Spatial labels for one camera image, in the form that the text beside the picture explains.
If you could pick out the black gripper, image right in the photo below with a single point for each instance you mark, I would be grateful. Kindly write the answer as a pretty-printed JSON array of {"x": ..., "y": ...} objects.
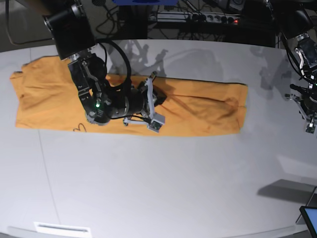
[{"x": 308, "y": 102}]

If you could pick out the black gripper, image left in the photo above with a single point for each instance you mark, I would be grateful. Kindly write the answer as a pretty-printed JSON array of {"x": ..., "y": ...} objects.
[{"x": 134, "y": 101}]

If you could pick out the orange yellow T-shirt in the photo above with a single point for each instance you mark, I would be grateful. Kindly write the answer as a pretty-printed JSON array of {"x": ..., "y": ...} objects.
[{"x": 48, "y": 99}]

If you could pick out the white power strip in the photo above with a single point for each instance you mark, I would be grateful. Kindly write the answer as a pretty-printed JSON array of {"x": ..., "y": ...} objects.
[{"x": 205, "y": 17}]

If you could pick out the tablet screen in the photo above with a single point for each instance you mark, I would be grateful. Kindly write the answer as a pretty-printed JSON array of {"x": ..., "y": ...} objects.
[{"x": 310, "y": 217}]

